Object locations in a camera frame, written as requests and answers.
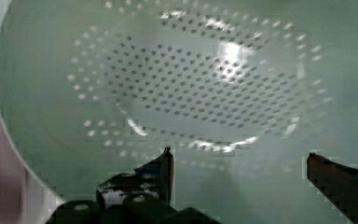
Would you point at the green plastic strainer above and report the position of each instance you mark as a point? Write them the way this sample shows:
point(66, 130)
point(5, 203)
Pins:
point(242, 91)

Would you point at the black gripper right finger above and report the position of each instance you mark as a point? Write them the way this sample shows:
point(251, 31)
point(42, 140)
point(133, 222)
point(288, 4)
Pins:
point(337, 182)

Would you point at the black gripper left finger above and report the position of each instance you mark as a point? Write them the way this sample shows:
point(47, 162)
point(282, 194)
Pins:
point(154, 178)

